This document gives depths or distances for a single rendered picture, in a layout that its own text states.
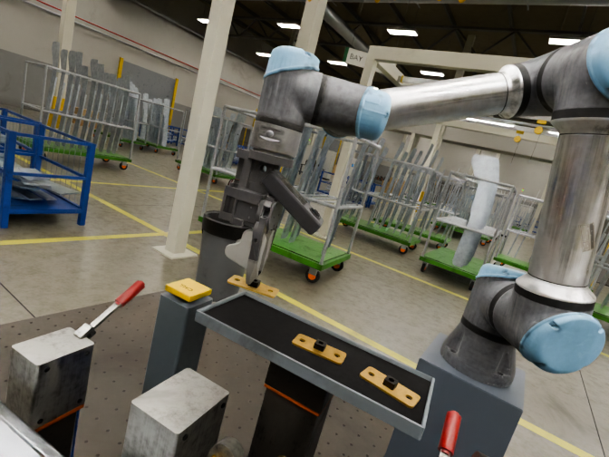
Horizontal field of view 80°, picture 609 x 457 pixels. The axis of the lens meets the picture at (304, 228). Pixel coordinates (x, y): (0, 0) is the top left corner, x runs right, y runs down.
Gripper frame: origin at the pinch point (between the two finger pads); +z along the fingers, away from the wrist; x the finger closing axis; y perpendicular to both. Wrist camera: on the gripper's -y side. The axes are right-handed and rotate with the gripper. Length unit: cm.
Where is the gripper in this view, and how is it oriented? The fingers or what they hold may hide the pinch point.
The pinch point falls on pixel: (256, 276)
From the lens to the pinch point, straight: 62.1
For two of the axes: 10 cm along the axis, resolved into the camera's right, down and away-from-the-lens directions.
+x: -1.8, 1.5, -9.7
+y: -9.5, -2.8, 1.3
